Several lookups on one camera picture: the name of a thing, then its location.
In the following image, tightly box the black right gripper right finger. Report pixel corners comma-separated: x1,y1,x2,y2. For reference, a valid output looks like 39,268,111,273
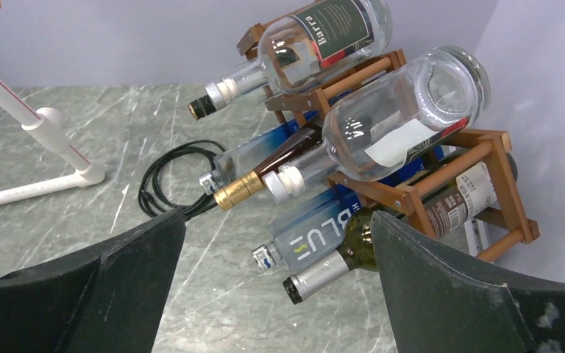
370,211,565,352

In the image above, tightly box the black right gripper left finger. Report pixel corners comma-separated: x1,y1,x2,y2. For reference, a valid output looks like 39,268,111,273
0,209,186,352

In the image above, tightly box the clear bottle white cap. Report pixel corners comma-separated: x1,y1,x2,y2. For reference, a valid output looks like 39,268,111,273
263,45,491,203

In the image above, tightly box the clear bottle green label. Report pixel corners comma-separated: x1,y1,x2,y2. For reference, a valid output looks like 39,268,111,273
188,0,393,120

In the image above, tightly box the green wine bottle silver foil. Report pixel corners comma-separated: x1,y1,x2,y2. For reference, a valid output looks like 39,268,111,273
282,161,497,304

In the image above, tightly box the brown wooden wine rack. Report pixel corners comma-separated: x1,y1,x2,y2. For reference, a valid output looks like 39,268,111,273
242,45,540,262

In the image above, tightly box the front blue Blue Dash bottle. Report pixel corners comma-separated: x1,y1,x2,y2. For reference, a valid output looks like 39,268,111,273
251,185,361,272

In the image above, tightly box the brown bottle gold foil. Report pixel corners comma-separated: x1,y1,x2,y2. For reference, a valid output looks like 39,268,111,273
213,121,323,210

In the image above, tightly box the rear blue square bottle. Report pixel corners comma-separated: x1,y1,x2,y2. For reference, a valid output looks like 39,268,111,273
199,121,321,196

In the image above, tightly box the coiled black cable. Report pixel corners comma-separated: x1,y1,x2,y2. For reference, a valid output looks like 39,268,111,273
138,140,227,221

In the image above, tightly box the white PVC pipe frame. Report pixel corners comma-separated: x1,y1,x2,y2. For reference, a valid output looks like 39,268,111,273
0,80,105,206

